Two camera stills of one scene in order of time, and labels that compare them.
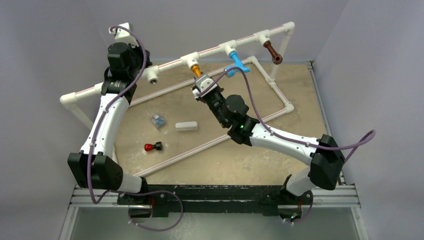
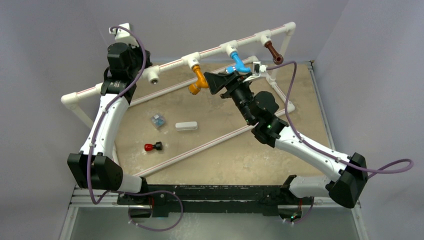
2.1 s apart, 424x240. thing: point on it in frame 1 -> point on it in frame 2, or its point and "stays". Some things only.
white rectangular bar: x=202 y=83 -> x=257 y=68
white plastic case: x=186 y=126 stays
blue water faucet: x=237 y=63 stays
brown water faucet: x=277 y=58 stays
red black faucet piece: x=158 y=146 stays
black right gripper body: x=215 y=103 -> x=241 y=96
